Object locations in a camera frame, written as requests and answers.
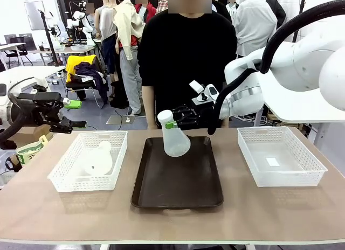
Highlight background person in dark jacket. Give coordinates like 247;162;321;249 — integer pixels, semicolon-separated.
211;0;236;25

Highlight black camera tripod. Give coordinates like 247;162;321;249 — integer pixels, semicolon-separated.
37;9;62;67

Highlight white board panel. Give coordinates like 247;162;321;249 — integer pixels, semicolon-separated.
23;1;47;31

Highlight person's right forearm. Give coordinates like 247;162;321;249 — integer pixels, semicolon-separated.
141;85;159;130

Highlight mannequin with red clothing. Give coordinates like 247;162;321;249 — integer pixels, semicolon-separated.
134;0;157;58

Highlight black hanging jacket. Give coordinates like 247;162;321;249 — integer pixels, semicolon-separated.
265;0;287;30

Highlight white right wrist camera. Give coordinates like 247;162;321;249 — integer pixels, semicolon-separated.
188;80;210;103

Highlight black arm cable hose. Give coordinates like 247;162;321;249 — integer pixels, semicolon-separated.
206;0;345;137
0;77;37;150

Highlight mannequin with plaid shirt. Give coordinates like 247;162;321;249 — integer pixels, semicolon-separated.
155;0;174;16

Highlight white side table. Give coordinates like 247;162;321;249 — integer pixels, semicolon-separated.
0;66;67;86
258;72;345;124

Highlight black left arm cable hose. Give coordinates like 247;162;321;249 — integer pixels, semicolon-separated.
0;77;37;150

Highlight metal frame chair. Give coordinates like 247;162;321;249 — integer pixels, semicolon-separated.
65;54;108;107

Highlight yellow garment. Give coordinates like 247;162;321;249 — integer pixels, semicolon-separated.
65;54;97;83

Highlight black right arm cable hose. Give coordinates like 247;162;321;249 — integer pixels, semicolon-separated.
206;0;345;137

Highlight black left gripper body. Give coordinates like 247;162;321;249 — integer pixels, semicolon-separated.
32;92;65;124

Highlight black office chair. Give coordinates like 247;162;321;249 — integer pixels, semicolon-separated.
3;35;22;70
18;33;35;67

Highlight green and white bag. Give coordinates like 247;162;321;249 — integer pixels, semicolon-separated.
15;135;50;165

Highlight black light stand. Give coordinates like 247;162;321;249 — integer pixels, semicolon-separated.
292;0;307;43

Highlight background person in grey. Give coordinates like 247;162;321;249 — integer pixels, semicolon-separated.
85;2;98;32

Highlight person in black sweater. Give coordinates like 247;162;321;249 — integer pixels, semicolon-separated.
137;0;238;131

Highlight brown cardboard box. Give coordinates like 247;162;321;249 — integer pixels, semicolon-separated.
10;124;54;149

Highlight mannequin with white shirt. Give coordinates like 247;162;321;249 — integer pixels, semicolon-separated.
232;0;278;58

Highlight dark brown serving tray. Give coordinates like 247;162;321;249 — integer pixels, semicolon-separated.
130;135;224;210

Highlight mannequin with white tank top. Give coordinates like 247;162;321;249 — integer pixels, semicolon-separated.
94;0;120;99

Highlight translucent plastic conical flask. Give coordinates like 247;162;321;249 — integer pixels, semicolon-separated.
156;109;192;157
80;140;114;177

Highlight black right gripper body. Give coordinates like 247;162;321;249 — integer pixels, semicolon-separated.
191;98;217;126

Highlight white perforated plastic basket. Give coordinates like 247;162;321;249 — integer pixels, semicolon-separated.
237;126;328;188
47;130;128;193

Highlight long background work table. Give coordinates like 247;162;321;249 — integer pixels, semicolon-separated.
26;38;104;66

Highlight dark purple garment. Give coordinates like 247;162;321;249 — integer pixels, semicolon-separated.
73;61;109;101

